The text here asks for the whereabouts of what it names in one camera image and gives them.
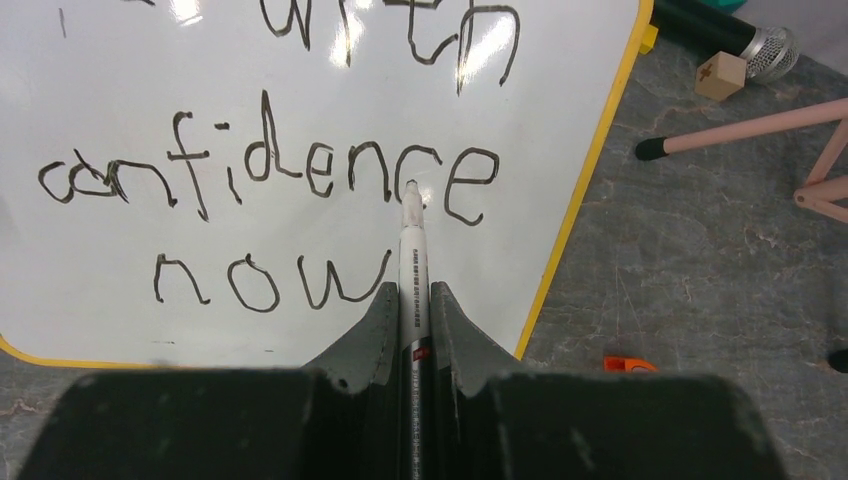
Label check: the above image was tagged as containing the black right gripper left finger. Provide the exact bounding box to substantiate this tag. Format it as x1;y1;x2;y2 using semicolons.
20;282;399;479

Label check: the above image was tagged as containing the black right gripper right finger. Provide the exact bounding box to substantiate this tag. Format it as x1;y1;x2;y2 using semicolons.
430;282;786;479

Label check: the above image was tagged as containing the black whiteboard marker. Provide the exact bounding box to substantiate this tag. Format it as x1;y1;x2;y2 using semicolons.
398;180;432;479

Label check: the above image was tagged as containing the orange framed whiteboard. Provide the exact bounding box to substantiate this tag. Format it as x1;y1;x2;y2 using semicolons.
1;1;653;367

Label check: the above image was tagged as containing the orange lego brick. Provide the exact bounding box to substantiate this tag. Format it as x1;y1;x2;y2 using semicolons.
603;355;657;373

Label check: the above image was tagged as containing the pink tripod stand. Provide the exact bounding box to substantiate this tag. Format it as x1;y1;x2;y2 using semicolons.
632;97;847;226

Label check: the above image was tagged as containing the yellow block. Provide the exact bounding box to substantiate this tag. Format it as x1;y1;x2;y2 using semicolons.
639;24;659;55

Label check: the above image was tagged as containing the beige wooden block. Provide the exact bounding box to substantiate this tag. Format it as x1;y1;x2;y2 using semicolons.
694;51;747;101

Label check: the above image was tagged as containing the black microphone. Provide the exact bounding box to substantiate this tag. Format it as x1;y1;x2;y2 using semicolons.
651;0;800;84

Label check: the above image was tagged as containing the teal block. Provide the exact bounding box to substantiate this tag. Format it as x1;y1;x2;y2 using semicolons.
700;0;747;14

